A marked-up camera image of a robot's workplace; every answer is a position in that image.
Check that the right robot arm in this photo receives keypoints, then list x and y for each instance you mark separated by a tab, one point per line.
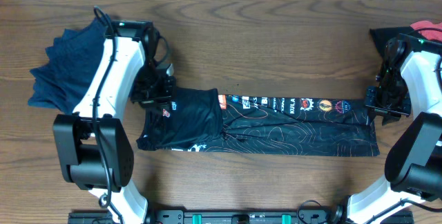
409	84

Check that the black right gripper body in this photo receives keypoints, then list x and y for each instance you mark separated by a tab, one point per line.
391	104

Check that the plain black shirt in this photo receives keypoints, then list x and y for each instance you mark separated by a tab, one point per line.
381	36

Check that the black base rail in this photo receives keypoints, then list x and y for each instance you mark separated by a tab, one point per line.
176	216

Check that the folded navy blue shirt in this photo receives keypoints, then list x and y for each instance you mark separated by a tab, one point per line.
73	60

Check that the black orange patterned jersey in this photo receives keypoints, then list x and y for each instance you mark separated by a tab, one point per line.
207	121

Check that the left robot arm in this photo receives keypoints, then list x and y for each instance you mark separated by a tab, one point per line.
93	149

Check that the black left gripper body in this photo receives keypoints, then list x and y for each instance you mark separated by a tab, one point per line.
153	90

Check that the red cloth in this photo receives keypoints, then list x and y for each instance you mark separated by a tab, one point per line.
428	30

